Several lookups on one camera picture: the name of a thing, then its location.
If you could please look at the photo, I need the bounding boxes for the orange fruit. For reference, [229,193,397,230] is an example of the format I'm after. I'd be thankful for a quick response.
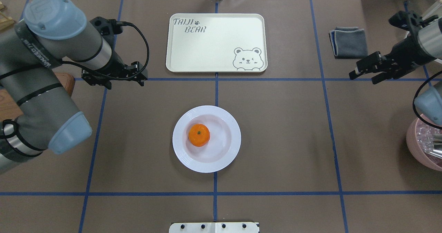
[188,124,211,147]

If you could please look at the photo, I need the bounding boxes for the metal scoop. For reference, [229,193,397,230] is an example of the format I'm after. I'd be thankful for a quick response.
[423,141,442,159]

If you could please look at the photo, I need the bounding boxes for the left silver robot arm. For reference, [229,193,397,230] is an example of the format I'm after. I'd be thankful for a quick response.
[0,0,148,174]

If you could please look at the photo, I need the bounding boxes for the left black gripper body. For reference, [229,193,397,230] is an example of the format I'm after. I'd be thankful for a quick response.
[81,59,131,82]

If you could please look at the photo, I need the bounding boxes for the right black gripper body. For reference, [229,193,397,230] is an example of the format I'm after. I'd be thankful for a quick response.
[366,36,425,75]

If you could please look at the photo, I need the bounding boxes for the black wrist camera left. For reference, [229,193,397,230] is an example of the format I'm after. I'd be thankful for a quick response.
[89,17,123,36]

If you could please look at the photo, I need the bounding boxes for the cream bear tray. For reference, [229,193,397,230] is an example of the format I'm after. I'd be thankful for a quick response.
[165,13,268,73]

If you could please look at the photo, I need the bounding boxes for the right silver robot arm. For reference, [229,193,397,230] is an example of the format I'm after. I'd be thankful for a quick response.
[349,11,442,129]

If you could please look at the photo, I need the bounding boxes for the wooden mug rack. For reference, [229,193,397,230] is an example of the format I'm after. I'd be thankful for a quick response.
[0,2,16,31]

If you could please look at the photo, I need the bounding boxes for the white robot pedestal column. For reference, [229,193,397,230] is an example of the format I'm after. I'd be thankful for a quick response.
[169,222,260,233]

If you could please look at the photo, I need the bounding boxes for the white round plate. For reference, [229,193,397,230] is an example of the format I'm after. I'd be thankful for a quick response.
[172,105,242,173]

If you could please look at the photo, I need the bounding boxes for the grey folded cloth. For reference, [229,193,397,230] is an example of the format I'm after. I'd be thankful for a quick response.
[329,27,368,59]

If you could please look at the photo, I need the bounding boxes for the pink bowl with ice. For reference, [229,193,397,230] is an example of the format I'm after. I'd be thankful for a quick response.
[406,118,441,172]

